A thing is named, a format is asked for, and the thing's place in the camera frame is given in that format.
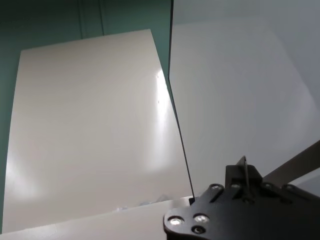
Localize white glossy board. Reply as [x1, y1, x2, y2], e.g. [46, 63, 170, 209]
[0, 28, 195, 240]

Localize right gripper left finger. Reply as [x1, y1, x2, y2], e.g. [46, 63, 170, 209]
[225, 164, 247, 201]

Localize black table frame post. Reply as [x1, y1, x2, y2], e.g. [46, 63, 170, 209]
[262, 139, 320, 186]

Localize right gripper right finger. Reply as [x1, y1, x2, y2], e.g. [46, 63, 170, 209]
[246, 164, 266, 202]

